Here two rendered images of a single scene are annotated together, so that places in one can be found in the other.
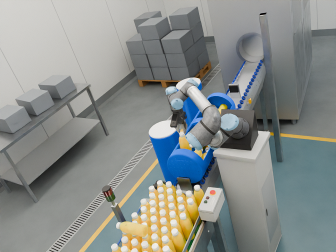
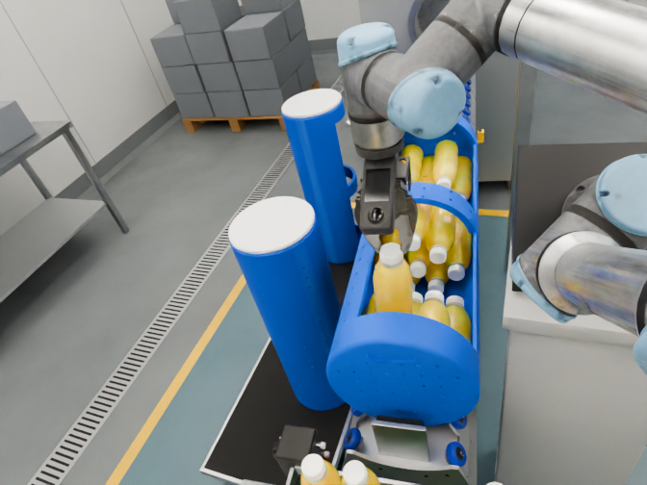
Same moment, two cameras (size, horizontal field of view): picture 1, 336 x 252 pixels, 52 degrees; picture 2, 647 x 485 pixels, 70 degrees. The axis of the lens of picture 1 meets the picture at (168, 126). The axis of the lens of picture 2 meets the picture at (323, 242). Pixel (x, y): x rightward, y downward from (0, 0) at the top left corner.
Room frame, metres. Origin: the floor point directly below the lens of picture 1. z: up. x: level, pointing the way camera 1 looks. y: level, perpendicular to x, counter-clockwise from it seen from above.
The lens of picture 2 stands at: (1.52, 0.14, 1.87)
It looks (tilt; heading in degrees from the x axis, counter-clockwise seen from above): 39 degrees down; 349
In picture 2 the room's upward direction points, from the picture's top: 15 degrees counter-clockwise
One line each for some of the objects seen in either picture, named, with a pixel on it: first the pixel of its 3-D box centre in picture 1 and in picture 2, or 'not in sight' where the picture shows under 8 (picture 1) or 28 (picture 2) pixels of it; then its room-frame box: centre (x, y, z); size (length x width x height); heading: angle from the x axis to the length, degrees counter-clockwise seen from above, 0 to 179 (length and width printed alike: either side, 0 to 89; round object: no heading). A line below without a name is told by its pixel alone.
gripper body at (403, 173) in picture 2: (178, 114); (383, 171); (2.09, -0.09, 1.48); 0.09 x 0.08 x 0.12; 146
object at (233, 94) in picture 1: (234, 91); not in sight; (3.04, -0.75, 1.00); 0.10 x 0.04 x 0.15; 56
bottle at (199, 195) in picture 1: (200, 198); not in sight; (1.74, -0.06, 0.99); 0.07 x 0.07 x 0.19
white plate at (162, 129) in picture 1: (163, 129); (271, 223); (2.71, 0.05, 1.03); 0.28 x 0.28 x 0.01
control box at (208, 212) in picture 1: (211, 203); not in sight; (1.60, -0.12, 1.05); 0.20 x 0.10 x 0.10; 146
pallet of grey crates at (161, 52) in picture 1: (167, 48); (236, 54); (6.14, -0.42, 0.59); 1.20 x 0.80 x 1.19; 49
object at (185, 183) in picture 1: (185, 183); (401, 437); (1.94, 0.00, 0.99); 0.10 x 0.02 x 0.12; 56
